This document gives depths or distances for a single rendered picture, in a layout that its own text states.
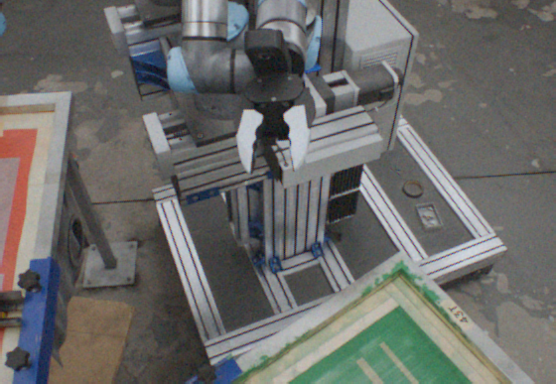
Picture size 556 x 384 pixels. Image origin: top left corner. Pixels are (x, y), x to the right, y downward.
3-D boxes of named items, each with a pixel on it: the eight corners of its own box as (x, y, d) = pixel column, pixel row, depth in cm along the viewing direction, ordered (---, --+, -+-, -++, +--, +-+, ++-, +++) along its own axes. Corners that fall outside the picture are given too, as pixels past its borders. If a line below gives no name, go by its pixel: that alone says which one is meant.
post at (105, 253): (89, 245, 254) (15, 83, 181) (137, 241, 256) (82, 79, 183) (82, 288, 240) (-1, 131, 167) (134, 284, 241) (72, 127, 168)
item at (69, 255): (66, 237, 182) (33, 173, 158) (91, 235, 183) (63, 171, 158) (40, 377, 153) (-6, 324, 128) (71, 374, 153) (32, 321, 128)
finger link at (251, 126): (258, 197, 67) (275, 142, 73) (249, 166, 63) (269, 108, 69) (233, 195, 68) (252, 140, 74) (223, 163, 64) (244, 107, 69)
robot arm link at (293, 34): (304, 18, 78) (246, 24, 79) (304, 38, 75) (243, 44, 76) (309, 61, 83) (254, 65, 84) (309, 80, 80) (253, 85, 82)
